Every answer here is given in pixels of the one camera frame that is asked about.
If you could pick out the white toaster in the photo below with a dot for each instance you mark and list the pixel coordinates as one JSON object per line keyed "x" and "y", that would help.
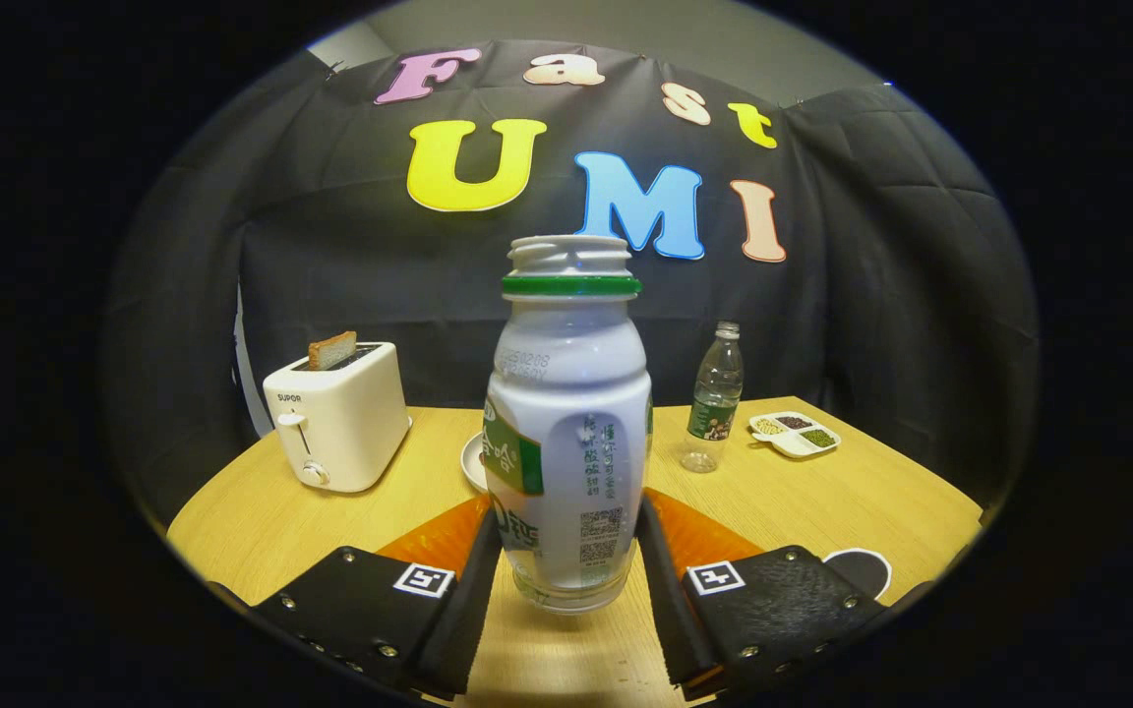
{"x": 350, "y": 423}

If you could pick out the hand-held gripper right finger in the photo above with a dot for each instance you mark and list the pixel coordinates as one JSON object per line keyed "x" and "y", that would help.
{"x": 670, "y": 610}

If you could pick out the white divided condiment dish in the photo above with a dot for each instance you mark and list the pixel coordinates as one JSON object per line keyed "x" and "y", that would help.
{"x": 795, "y": 435}

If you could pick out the clear plastic water bottle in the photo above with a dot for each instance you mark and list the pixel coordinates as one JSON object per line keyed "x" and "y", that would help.
{"x": 714, "y": 403}

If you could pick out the toast slice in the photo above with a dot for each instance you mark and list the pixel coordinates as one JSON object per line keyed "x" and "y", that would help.
{"x": 332, "y": 351}

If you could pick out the white round plate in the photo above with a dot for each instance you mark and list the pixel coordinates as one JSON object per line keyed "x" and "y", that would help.
{"x": 473, "y": 462}

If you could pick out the white juice bottle green label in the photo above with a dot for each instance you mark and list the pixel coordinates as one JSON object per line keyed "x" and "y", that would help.
{"x": 566, "y": 393}

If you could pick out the wooden table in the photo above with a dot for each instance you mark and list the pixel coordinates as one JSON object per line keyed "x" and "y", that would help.
{"x": 330, "y": 531}

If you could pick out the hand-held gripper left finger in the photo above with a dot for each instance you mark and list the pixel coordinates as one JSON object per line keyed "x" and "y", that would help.
{"x": 463, "y": 619}

